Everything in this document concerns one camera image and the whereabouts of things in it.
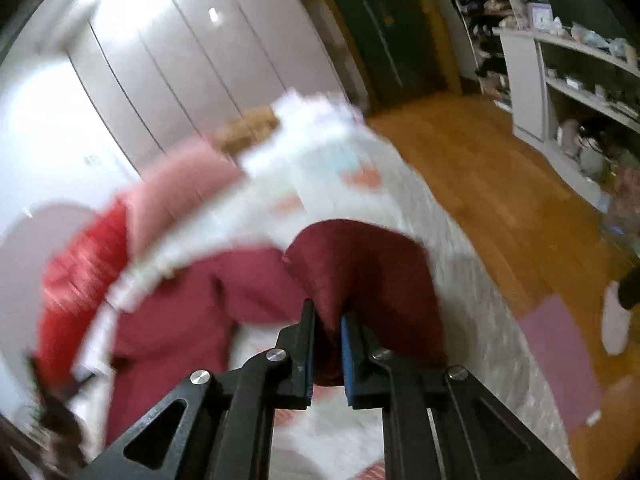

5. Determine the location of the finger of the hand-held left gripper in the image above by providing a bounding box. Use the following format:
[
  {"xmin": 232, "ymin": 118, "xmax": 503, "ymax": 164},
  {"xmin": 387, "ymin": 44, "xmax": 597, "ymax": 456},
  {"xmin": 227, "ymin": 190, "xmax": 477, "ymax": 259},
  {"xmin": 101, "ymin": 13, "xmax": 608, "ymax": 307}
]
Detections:
[{"xmin": 26, "ymin": 354, "xmax": 97, "ymax": 413}]

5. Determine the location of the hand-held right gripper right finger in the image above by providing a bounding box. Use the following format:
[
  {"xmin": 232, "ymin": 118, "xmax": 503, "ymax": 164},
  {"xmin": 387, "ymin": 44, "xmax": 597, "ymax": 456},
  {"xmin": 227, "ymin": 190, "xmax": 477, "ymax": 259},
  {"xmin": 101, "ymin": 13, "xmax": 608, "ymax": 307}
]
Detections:
[{"xmin": 341, "ymin": 310, "xmax": 581, "ymax": 480}]

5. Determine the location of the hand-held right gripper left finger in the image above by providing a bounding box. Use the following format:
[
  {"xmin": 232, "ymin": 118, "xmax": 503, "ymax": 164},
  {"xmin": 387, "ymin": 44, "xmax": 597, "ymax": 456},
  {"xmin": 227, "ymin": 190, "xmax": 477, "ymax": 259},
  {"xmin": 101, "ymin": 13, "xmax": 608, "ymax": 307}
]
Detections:
[{"xmin": 75, "ymin": 299, "xmax": 318, "ymax": 480}]

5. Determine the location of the maroon small garment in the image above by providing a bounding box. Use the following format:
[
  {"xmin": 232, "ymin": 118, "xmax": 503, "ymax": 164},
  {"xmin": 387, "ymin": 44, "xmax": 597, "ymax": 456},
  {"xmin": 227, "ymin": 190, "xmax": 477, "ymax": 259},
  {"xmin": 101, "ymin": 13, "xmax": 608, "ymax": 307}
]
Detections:
[{"xmin": 102, "ymin": 219, "xmax": 448, "ymax": 448}]

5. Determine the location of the white tall shelf with clothes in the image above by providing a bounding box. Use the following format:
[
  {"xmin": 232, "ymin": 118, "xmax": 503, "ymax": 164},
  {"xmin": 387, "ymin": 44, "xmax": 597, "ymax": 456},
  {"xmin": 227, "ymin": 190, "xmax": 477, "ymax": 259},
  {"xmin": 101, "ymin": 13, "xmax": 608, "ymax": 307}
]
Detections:
[{"xmin": 451, "ymin": 0, "xmax": 522, "ymax": 107}]

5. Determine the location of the white heart-patterned quilt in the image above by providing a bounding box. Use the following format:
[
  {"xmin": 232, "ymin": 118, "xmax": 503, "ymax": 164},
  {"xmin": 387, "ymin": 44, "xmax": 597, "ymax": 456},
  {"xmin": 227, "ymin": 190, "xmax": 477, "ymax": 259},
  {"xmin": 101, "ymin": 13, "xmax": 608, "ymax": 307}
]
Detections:
[{"xmin": 75, "ymin": 89, "xmax": 581, "ymax": 480}]

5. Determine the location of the purple floor mat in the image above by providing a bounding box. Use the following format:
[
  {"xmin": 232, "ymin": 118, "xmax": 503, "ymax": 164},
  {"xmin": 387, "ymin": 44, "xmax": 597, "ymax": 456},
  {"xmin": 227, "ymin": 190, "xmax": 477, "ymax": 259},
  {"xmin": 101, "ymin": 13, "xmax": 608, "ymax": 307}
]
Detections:
[{"xmin": 516, "ymin": 292, "xmax": 607, "ymax": 429}]

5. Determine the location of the pink pillow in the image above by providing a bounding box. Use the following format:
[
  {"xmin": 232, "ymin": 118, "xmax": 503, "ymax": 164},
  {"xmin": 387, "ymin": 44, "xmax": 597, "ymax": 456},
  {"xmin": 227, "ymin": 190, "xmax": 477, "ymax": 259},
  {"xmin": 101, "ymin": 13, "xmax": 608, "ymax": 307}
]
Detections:
[{"xmin": 127, "ymin": 137, "xmax": 246, "ymax": 261}]

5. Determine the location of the yellow plush toy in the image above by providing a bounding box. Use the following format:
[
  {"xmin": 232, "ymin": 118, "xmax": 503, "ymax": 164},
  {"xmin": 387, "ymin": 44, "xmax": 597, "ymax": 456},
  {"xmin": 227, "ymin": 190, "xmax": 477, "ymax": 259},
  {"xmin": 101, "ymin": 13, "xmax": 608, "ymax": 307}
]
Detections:
[{"xmin": 212, "ymin": 106, "xmax": 280, "ymax": 153}]

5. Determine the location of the white slipper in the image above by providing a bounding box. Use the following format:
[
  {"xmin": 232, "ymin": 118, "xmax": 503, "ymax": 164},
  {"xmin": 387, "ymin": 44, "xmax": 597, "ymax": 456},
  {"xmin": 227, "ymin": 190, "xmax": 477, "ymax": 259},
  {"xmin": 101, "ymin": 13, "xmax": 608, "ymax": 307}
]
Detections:
[{"xmin": 601, "ymin": 280, "xmax": 635, "ymax": 357}]

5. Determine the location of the white wardrobe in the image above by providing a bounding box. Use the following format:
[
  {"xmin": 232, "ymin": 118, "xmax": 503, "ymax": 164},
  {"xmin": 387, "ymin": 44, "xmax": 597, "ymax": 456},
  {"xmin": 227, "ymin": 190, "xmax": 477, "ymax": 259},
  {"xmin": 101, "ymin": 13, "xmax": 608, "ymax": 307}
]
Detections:
[{"xmin": 0, "ymin": 0, "xmax": 371, "ymax": 241}]

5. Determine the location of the white low shelf unit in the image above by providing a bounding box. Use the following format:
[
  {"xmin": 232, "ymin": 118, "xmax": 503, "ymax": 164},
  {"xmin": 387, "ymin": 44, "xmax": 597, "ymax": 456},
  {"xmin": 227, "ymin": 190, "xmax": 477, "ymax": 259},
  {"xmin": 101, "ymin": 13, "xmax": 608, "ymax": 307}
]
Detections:
[{"xmin": 500, "ymin": 26, "xmax": 640, "ymax": 211}]

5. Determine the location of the dark green door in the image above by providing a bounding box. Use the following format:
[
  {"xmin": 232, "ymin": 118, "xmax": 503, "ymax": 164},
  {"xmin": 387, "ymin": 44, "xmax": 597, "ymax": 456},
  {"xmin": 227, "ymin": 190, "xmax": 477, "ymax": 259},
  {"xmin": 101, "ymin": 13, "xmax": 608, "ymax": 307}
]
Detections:
[{"xmin": 310, "ymin": 0, "xmax": 462, "ymax": 107}]

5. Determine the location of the purple picture frame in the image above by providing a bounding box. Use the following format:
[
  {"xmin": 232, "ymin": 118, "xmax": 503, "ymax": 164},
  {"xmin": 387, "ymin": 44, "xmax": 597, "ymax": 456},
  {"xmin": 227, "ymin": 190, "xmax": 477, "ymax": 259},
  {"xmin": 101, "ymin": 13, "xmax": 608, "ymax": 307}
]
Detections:
[{"xmin": 527, "ymin": 2, "xmax": 554, "ymax": 31}]

